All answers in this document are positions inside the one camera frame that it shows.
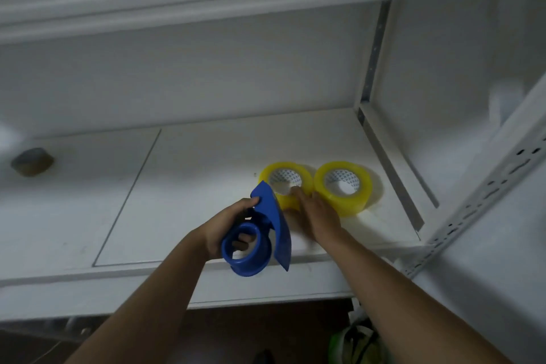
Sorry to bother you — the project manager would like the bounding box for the blue dispenser with yellow tape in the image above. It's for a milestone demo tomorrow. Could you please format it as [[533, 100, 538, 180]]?
[[220, 180, 292, 278]]

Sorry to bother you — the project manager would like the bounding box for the small brown tape roll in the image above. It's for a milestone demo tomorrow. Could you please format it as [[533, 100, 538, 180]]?
[[10, 147, 55, 177]]

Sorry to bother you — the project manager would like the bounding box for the white metal shelf rack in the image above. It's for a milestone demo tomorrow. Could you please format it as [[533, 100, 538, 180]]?
[[0, 0, 546, 333]]

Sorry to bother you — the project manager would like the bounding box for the yellow tape roll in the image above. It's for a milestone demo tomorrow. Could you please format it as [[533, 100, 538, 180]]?
[[258, 161, 316, 212], [313, 160, 374, 218]]

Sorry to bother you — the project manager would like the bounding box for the person's right hand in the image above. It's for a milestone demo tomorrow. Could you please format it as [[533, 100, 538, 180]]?
[[283, 186, 345, 247]]

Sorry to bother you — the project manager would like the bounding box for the person's left forearm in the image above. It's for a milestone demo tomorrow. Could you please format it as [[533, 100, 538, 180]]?
[[64, 229, 214, 364]]

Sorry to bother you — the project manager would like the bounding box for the person's left hand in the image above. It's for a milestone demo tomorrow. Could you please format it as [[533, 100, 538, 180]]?
[[200, 196, 262, 260]]

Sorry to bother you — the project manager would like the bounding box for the person's right forearm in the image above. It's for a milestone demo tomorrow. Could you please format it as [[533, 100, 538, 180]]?
[[326, 227, 512, 364]]

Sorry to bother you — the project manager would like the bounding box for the green yellow bag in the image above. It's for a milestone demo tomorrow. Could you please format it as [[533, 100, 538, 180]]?
[[328, 316, 390, 364]]

